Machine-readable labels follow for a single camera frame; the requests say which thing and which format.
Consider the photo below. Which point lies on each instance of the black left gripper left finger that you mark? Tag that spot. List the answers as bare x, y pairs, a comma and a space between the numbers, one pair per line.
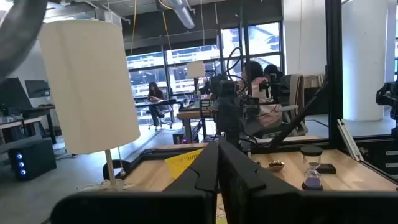
140, 208

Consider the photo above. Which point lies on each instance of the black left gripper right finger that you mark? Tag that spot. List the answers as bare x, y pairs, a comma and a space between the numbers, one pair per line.
280, 205

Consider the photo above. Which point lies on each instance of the purple sand hourglass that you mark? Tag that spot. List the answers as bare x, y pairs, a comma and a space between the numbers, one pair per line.
311, 182

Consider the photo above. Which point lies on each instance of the small black box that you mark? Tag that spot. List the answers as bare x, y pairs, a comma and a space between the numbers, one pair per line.
326, 169

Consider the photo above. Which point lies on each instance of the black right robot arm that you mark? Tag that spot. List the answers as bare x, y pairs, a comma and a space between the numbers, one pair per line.
250, 107

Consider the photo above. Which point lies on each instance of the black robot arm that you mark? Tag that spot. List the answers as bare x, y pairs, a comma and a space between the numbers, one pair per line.
385, 96

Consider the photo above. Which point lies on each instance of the grey office chair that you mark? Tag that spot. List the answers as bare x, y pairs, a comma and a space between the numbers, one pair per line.
295, 90

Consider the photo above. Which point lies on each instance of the person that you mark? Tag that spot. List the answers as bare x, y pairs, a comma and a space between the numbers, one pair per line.
267, 118
273, 70
155, 93

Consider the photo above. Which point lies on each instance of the wooden desk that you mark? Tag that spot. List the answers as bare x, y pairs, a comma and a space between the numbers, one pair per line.
186, 115

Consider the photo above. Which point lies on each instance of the white shade table lamp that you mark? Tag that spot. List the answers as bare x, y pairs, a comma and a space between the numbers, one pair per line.
196, 69
87, 87

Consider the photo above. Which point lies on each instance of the yellow plastic basket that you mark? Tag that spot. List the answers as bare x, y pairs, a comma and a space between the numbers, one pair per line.
180, 163

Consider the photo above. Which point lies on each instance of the silver aluminium bar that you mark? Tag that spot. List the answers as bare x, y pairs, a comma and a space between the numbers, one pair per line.
349, 140

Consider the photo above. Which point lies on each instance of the black computer tower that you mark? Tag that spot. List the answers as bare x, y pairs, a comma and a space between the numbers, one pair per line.
34, 158

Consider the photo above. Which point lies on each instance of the black computer monitor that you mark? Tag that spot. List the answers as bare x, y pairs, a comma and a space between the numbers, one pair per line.
38, 88
12, 93

